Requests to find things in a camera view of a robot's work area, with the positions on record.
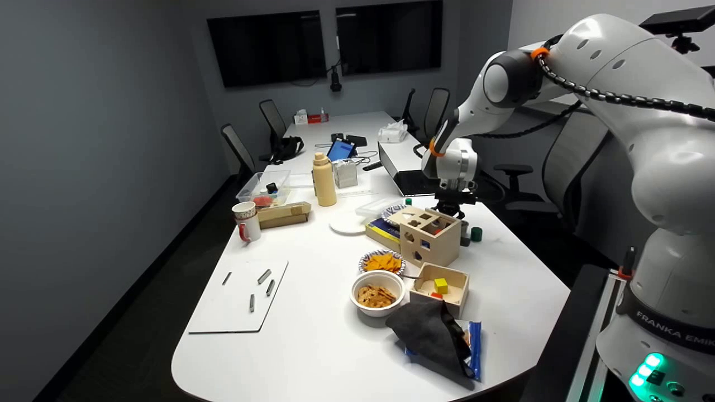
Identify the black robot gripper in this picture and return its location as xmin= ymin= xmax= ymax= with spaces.
xmin=434 ymin=183 xmax=480 ymax=225

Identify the wooden shape sorter box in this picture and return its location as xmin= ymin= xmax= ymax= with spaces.
xmin=387 ymin=206 xmax=464 ymax=271

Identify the black open laptop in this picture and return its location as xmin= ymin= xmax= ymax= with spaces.
xmin=375 ymin=138 xmax=442 ymax=198

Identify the open wooden tray box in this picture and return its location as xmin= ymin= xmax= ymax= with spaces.
xmin=409 ymin=262 xmax=471 ymax=314

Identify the dark blue flat box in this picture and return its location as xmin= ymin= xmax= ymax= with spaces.
xmin=362 ymin=215 xmax=404 ymax=252

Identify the patterned bowl with orange pieces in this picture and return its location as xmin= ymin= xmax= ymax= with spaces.
xmin=357 ymin=247 xmax=409 ymax=279

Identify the black office chair with armrests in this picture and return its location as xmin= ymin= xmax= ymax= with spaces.
xmin=488 ymin=109 xmax=607 ymax=221

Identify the clear plastic bag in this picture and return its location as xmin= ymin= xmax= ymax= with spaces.
xmin=375 ymin=118 xmax=412 ymax=148

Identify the dark office chair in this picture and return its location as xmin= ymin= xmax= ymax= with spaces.
xmin=399 ymin=87 xmax=420 ymax=128
xmin=420 ymin=85 xmax=454 ymax=145

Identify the plain white paper plate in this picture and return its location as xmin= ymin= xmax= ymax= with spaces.
xmin=328 ymin=212 xmax=369 ymax=239

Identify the white bowl with snacks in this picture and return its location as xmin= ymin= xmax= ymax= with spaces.
xmin=348 ymin=267 xmax=409 ymax=321

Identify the small white box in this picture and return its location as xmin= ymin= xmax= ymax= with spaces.
xmin=331 ymin=158 xmax=362 ymax=189

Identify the black cloth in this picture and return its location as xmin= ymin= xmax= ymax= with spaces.
xmin=385 ymin=294 xmax=479 ymax=391

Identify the blue marker pen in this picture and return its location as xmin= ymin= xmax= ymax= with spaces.
xmin=466 ymin=320 xmax=485 ymax=385

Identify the tan plastic bottle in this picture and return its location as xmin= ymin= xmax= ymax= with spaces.
xmin=308 ymin=150 xmax=340 ymax=210

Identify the red and white box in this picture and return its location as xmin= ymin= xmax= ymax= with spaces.
xmin=292 ymin=108 xmax=331 ymax=128

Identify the black bag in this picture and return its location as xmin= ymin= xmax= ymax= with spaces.
xmin=269 ymin=133 xmax=305 ymax=168

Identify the clear plastic container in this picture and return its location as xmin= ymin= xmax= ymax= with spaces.
xmin=234 ymin=170 xmax=291 ymax=210

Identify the grey mesh office chair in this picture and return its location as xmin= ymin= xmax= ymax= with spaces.
xmin=218 ymin=121 xmax=260 ymax=178
xmin=257 ymin=95 xmax=291 ymax=141

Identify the white paper cup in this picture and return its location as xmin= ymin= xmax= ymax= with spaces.
xmin=229 ymin=198 xmax=265 ymax=247

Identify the white paper sheet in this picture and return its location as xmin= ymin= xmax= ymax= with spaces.
xmin=185 ymin=254 xmax=292 ymax=338

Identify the wall monitor screen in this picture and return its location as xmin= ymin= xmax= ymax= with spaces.
xmin=332 ymin=0 xmax=444 ymax=79
xmin=206 ymin=8 xmax=328 ymax=92

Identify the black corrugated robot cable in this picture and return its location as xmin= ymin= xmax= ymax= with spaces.
xmin=531 ymin=52 xmax=715 ymax=123

